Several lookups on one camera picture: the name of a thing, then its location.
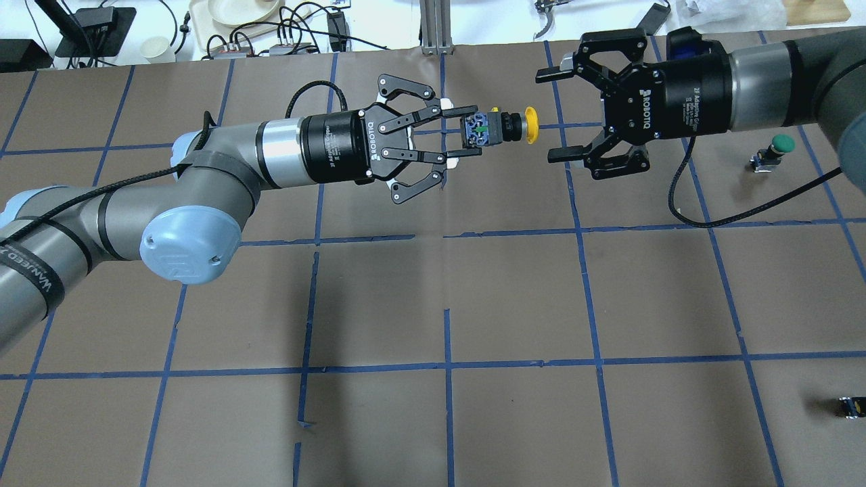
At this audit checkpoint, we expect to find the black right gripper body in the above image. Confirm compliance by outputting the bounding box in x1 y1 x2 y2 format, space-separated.
602 44 733 145

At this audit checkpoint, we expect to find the yellow push button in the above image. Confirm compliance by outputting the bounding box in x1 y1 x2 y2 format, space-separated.
461 107 539 149

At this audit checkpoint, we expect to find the black power adapter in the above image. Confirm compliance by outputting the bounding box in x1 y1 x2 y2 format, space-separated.
637 1 672 36

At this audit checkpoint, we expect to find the black camera stand base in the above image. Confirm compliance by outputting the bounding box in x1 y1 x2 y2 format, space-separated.
49 6 138 58

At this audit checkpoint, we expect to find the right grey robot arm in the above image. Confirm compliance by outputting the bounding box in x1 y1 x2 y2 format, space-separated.
536 28 865 190

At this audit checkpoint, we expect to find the aluminium frame post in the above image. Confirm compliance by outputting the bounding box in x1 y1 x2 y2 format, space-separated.
419 0 454 55

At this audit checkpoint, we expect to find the green push button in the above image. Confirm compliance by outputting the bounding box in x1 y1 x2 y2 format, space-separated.
747 133 796 175

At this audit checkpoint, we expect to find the beige tray with plate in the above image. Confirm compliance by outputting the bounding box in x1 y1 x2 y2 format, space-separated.
188 1 299 49

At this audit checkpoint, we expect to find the white paper cup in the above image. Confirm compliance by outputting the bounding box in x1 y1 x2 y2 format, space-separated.
139 37 176 64

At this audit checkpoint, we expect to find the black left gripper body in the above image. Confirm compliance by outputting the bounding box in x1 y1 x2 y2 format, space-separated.
301 103 409 184

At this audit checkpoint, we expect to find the small black switch block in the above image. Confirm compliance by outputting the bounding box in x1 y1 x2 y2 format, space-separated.
837 396 866 419

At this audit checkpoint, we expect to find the wooden cutting board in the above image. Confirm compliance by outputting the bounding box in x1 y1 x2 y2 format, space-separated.
782 0 852 27

